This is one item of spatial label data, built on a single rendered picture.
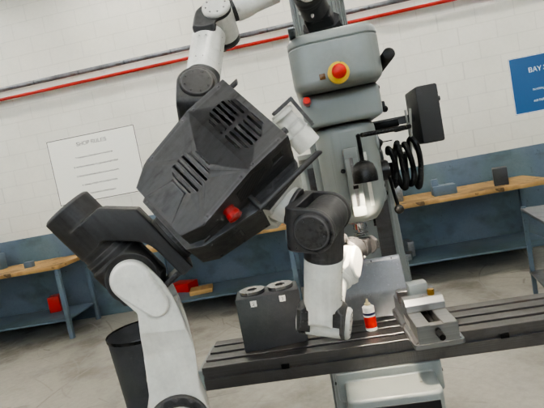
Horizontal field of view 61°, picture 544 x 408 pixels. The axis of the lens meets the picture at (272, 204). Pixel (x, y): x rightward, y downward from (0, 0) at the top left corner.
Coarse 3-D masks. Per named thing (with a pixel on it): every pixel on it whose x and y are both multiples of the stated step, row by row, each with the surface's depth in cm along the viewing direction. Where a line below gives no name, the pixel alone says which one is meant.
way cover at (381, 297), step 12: (372, 264) 192; (384, 264) 192; (396, 264) 191; (360, 276) 191; (372, 276) 191; (384, 276) 190; (396, 276) 189; (360, 288) 190; (372, 288) 189; (384, 288) 188; (396, 288) 187; (348, 300) 189; (360, 300) 187; (372, 300) 186; (384, 300) 185; (360, 312) 184; (384, 312) 182
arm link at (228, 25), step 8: (232, 0) 127; (240, 0) 127; (248, 0) 127; (256, 0) 128; (264, 0) 129; (232, 8) 128; (240, 8) 128; (248, 8) 128; (256, 8) 130; (264, 8) 131; (232, 16) 126; (240, 16) 129; (248, 16) 131; (216, 24) 125; (224, 24) 125; (232, 24) 127; (224, 32) 128; (232, 32) 129; (232, 40) 131; (224, 48) 132
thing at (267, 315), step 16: (256, 288) 165; (272, 288) 161; (288, 288) 161; (240, 304) 158; (256, 304) 159; (272, 304) 159; (288, 304) 159; (240, 320) 159; (256, 320) 159; (272, 320) 159; (288, 320) 159; (256, 336) 160; (272, 336) 160; (288, 336) 160; (304, 336) 160
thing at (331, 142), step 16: (336, 128) 145; (352, 128) 144; (368, 128) 145; (320, 144) 147; (336, 144) 145; (352, 144) 145; (368, 144) 145; (320, 160) 149; (336, 160) 146; (368, 160) 145; (336, 176) 146; (336, 192) 147; (368, 192) 146; (384, 192) 148; (368, 208) 146
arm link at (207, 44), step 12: (216, 0) 124; (228, 0) 124; (204, 12) 123; (216, 12) 122; (228, 12) 124; (204, 24) 123; (192, 36) 125; (204, 36) 122; (216, 36) 123; (192, 48) 122; (204, 48) 120; (216, 48) 122; (228, 48) 132; (192, 60) 119; (204, 60) 118; (216, 60) 121
